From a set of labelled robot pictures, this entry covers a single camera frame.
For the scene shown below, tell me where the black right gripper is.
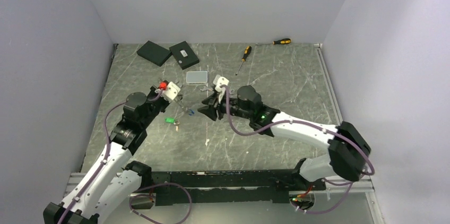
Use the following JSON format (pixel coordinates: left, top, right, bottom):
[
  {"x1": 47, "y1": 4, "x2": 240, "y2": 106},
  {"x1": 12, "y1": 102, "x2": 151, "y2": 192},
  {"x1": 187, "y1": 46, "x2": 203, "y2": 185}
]
[{"x1": 198, "y1": 90, "x2": 253, "y2": 122}]

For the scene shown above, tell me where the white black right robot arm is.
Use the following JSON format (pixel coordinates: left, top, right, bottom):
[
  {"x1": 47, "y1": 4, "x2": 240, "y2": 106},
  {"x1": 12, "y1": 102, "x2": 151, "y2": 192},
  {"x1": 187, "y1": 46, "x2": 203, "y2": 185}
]
[{"x1": 198, "y1": 85, "x2": 375, "y2": 189}]

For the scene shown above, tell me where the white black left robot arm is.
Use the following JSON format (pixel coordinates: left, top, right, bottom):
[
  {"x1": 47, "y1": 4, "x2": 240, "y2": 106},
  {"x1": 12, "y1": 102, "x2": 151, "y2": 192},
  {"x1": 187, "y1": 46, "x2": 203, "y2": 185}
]
[{"x1": 43, "y1": 82, "x2": 180, "y2": 223}]

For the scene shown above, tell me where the silver right wrench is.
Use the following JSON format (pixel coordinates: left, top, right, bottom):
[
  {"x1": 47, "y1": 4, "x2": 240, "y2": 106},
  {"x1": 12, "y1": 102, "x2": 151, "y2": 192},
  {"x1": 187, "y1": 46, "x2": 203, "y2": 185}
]
[{"x1": 200, "y1": 85, "x2": 236, "y2": 94}]

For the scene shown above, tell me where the black box with label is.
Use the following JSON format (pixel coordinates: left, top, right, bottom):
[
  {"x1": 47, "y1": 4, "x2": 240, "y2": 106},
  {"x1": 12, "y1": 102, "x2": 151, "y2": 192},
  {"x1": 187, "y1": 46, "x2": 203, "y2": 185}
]
[{"x1": 169, "y1": 41, "x2": 200, "y2": 70}]

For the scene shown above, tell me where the black flat box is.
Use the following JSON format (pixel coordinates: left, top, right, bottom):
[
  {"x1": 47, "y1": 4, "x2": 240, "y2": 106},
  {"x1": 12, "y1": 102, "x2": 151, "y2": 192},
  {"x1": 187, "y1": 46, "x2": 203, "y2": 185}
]
[{"x1": 136, "y1": 41, "x2": 172, "y2": 67}]

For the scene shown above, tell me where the black yellow screwdriver near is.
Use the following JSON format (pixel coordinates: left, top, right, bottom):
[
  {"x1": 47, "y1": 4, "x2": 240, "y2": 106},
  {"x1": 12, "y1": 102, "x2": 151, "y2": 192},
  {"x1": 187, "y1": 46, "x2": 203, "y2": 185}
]
[{"x1": 235, "y1": 46, "x2": 252, "y2": 75}]

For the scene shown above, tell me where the black yellow screwdriver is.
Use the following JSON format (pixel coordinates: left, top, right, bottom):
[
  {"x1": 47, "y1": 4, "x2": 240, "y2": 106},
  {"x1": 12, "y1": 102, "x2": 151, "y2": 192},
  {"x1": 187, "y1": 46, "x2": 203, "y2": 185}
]
[
  {"x1": 235, "y1": 46, "x2": 252, "y2": 75},
  {"x1": 256, "y1": 38, "x2": 291, "y2": 46}
]

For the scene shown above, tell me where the black yellow screwdriver far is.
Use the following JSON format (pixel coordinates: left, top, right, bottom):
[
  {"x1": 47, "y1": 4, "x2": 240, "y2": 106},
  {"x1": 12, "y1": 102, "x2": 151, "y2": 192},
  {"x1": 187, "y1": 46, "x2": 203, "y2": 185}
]
[{"x1": 256, "y1": 38, "x2": 291, "y2": 46}]

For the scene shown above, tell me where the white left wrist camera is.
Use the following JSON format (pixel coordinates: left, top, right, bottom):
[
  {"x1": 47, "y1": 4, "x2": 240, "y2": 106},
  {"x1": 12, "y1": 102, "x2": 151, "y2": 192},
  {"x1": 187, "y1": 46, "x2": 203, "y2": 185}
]
[{"x1": 162, "y1": 82, "x2": 180, "y2": 96}]

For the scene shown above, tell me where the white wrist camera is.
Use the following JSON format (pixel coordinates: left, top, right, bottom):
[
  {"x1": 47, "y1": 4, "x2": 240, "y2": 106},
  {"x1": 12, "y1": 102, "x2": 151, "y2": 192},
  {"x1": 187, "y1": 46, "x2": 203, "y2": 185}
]
[
  {"x1": 162, "y1": 82, "x2": 180, "y2": 96},
  {"x1": 213, "y1": 75, "x2": 229, "y2": 92}
]

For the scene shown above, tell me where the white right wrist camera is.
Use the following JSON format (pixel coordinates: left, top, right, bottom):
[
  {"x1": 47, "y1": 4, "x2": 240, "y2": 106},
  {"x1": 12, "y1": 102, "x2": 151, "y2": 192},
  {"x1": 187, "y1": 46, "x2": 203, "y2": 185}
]
[{"x1": 213, "y1": 75, "x2": 229, "y2": 92}]

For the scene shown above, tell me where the white network switch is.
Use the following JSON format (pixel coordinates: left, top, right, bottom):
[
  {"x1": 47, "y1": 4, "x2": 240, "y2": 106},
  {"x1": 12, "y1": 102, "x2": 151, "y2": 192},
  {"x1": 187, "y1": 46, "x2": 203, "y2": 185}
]
[{"x1": 186, "y1": 71, "x2": 209, "y2": 85}]

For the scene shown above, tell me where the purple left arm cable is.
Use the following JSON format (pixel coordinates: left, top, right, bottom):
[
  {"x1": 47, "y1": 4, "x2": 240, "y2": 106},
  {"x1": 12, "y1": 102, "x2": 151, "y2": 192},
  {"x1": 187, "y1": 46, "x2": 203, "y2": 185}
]
[{"x1": 56, "y1": 89, "x2": 166, "y2": 224}]

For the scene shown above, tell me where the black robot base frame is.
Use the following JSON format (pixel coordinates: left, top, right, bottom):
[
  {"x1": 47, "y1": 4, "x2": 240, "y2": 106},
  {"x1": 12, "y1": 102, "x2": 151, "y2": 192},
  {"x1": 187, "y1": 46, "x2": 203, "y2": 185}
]
[{"x1": 138, "y1": 169, "x2": 326, "y2": 206}]

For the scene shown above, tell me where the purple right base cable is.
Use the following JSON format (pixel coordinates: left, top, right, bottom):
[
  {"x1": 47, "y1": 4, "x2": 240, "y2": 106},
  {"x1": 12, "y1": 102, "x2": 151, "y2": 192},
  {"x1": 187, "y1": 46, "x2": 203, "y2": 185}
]
[{"x1": 291, "y1": 176, "x2": 354, "y2": 216}]

